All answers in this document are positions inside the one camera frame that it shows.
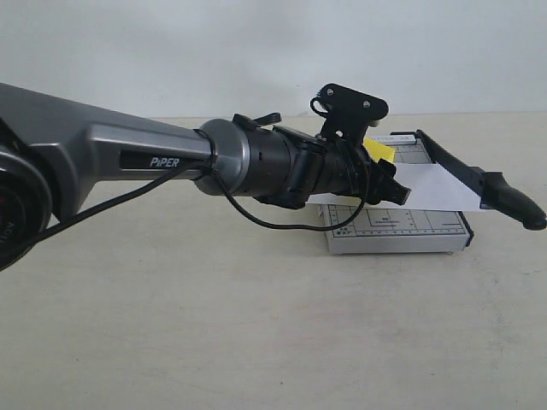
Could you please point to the white paper strip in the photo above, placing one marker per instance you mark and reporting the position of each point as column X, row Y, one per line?
column 432, row 187

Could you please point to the black cutter blade lever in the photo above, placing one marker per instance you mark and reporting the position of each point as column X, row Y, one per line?
column 492, row 188

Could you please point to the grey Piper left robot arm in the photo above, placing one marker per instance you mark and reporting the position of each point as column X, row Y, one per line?
column 53, row 152

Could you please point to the yellow foam cube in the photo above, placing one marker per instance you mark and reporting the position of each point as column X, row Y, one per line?
column 379, row 151

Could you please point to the grey paper cutter base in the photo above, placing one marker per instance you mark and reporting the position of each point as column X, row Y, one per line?
column 396, row 231

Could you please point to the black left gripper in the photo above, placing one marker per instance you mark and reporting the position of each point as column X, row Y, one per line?
column 347, row 171

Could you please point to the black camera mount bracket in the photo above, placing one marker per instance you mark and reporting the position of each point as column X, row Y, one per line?
column 347, row 113

